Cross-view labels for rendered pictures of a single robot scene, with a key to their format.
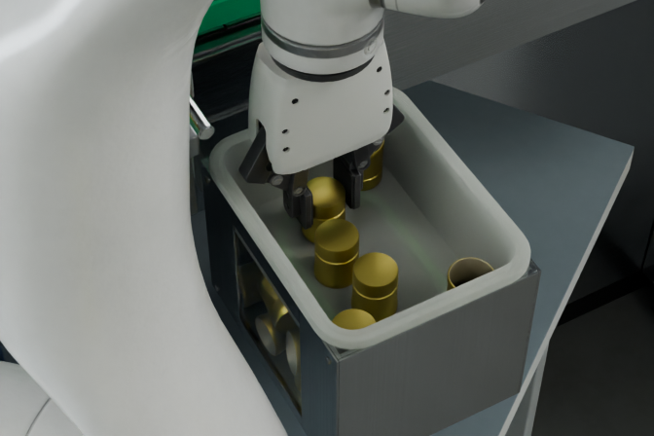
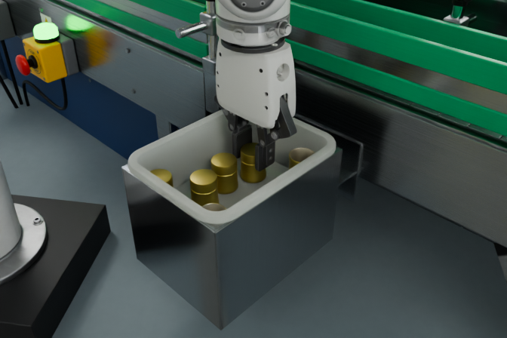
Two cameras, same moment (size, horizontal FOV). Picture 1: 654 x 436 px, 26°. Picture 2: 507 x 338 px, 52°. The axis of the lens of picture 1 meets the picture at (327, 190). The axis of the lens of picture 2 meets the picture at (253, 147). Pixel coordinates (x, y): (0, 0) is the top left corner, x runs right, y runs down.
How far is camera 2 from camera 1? 90 cm
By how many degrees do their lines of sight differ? 55
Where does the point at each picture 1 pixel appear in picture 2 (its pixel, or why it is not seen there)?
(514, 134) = (493, 327)
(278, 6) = not seen: outside the picture
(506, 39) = (469, 219)
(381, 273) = (200, 178)
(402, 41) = (395, 154)
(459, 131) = (471, 296)
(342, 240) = (219, 161)
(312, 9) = not seen: outside the picture
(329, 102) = (233, 69)
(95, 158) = not seen: outside the picture
